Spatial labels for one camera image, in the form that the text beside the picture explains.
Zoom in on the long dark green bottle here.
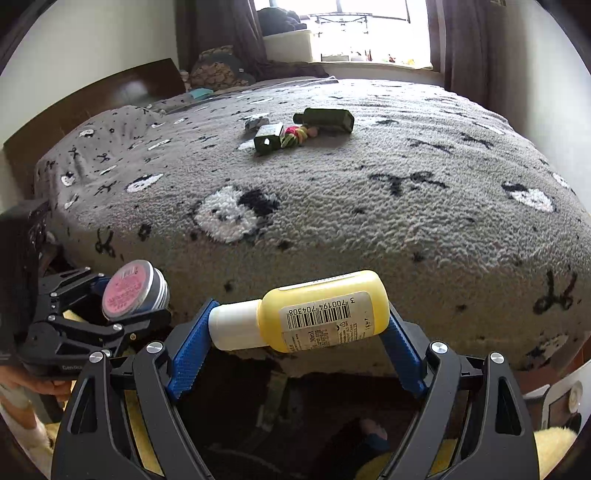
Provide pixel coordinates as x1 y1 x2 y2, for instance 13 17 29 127
293 107 355 133

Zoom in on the yellow fluffy rug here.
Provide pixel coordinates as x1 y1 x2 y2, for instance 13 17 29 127
46 392 585 480

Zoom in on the dark patterned pillow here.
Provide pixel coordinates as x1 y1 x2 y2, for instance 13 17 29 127
189 45 254 90

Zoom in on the grey printed blanket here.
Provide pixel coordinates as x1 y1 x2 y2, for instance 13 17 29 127
32 78 591 374

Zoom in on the person's left hand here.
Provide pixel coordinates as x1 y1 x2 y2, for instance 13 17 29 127
0 366 77 407

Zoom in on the dark blue cloth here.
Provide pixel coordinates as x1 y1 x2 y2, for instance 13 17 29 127
360 418 391 462

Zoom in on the window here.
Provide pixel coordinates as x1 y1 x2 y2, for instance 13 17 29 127
254 0 430 65

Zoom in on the white appliance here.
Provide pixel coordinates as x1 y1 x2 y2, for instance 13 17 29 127
522 364 587 432

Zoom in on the white storage box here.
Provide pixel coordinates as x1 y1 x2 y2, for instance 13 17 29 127
263 28 315 63

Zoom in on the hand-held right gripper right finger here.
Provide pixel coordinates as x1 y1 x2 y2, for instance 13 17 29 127
379 305 541 480

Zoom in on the yellow bottle with white cap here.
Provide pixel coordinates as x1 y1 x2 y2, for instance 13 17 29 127
208 270 392 354

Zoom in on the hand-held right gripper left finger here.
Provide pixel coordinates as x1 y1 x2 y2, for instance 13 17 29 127
51 299 220 480

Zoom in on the round metal tin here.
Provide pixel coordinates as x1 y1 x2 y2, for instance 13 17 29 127
100 259 171 321

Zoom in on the dark wooden headboard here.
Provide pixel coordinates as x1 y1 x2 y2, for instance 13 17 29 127
2 58 185 162

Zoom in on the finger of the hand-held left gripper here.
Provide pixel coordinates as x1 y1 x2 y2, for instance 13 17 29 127
21 308 172 370
37 267 112 319

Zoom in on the small dark green bottle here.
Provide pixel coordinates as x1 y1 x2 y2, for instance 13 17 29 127
253 123 284 155

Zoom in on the black wire rack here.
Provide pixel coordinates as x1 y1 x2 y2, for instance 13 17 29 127
308 13 372 35

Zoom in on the colourful hair tie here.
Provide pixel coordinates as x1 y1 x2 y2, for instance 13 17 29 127
281 124 319 148

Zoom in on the person's left forearm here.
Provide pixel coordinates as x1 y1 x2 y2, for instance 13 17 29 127
0 399 51 462

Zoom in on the brown curtain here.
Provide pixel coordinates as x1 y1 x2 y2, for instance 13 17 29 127
425 0 509 116
175 0 331 81

